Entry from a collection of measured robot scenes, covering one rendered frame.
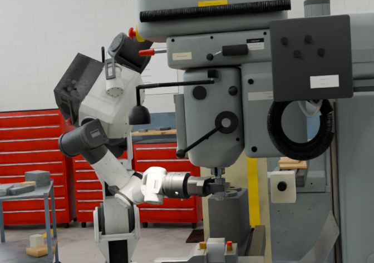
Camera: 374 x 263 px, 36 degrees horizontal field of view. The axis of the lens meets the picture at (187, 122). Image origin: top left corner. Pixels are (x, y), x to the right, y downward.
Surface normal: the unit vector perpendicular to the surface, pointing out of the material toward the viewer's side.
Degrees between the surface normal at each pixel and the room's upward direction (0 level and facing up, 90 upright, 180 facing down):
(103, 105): 59
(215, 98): 90
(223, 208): 90
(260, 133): 90
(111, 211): 81
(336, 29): 90
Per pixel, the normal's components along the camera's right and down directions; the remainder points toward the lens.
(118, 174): 0.55, 0.00
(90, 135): 0.76, -0.31
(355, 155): -0.69, -0.11
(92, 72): 0.10, -0.48
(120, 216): 0.14, -0.11
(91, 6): -0.17, 0.06
